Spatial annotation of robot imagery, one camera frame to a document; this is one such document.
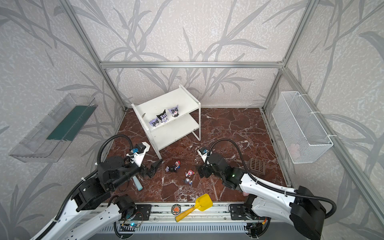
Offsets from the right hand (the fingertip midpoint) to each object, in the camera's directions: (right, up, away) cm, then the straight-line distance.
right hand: (201, 156), depth 81 cm
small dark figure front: (-7, -14, +2) cm, 16 cm away
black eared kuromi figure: (-17, -9, +6) cm, 20 cm away
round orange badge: (-13, -25, -6) cm, 29 cm away
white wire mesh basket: (+43, +14, -19) cm, 49 cm away
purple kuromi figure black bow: (-20, +19, -16) cm, 32 cm away
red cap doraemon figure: (-14, -7, +8) cm, 18 cm away
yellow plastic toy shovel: (+1, -23, -5) cm, 23 cm away
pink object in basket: (+47, +4, -7) cm, 48 cm away
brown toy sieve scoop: (+33, -7, +6) cm, 35 cm away
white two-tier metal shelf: (-15, +22, -10) cm, 28 cm away
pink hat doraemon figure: (-7, -10, +4) cm, 13 cm away
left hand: (-19, +7, -15) cm, 25 cm away
